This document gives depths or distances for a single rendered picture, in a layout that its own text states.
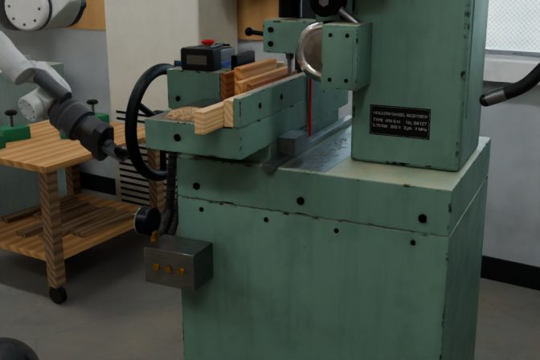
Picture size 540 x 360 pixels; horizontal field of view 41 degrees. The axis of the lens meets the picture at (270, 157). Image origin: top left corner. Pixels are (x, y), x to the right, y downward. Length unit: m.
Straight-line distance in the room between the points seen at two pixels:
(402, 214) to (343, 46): 0.33
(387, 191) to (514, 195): 1.52
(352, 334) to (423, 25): 0.62
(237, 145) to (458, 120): 0.42
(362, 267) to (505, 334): 1.22
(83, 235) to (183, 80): 1.33
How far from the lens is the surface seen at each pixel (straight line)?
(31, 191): 3.76
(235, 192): 1.49
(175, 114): 1.41
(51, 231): 2.65
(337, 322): 1.50
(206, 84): 1.61
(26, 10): 1.26
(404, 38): 1.41
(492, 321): 2.67
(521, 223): 2.88
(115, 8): 3.29
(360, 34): 1.36
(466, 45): 1.39
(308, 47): 1.45
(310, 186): 1.41
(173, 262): 1.52
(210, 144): 1.36
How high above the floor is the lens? 1.19
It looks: 15 degrees down
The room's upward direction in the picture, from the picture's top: straight up
